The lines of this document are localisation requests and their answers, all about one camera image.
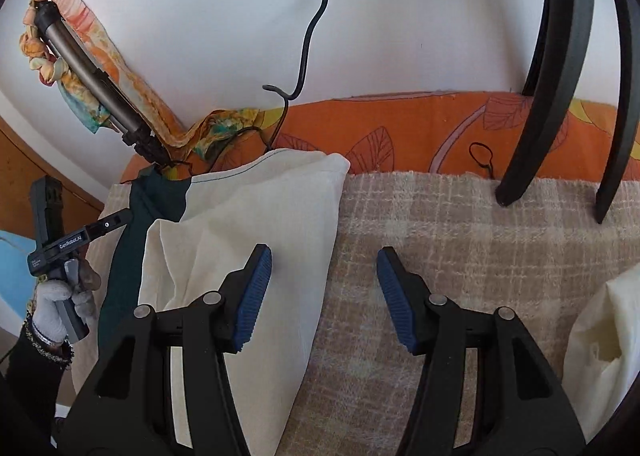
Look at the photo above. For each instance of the beige plaid blanket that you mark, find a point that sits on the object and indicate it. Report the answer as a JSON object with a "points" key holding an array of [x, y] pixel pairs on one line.
{"points": [[450, 236]]}

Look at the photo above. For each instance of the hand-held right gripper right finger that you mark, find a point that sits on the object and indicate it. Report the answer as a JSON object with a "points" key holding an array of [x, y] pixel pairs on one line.
{"points": [[395, 301]]}

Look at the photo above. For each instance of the dark green cream printed t-shirt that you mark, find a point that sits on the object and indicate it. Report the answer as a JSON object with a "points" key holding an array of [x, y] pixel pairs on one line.
{"points": [[240, 216]]}

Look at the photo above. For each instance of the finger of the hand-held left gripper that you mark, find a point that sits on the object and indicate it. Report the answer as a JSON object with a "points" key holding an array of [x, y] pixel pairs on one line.
{"points": [[110, 222], [47, 211]]}

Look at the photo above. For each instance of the white crumpled cloth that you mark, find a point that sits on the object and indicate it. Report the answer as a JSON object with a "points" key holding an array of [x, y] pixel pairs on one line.
{"points": [[605, 336]]}

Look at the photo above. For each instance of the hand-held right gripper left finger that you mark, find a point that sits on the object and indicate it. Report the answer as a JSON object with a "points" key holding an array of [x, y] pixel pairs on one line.
{"points": [[255, 296]]}

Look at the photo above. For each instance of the person's left forearm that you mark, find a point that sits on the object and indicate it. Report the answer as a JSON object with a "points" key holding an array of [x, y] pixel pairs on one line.
{"points": [[30, 386]]}

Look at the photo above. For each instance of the brown wooden door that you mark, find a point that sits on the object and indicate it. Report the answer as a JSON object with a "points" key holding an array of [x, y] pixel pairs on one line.
{"points": [[30, 161]]}

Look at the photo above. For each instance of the long orange floral scarf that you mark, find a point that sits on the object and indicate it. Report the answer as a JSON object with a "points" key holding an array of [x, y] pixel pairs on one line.
{"points": [[125, 76]]}

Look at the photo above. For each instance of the knotted peach teal scarf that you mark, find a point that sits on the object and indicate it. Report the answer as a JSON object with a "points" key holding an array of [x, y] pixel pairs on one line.
{"points": [[40, 56]]}

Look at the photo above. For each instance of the silver folded tripod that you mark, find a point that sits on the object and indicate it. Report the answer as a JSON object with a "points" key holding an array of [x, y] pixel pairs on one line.
{"points": [[85, 71]]}

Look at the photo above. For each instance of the orange leaf print bed sheet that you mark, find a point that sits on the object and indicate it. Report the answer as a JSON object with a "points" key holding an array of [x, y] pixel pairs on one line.
{"points": [[400, 136]]}

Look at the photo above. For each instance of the person's left hand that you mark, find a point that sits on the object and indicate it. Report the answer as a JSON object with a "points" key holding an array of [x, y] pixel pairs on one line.
{"points": [[50, 311]]}

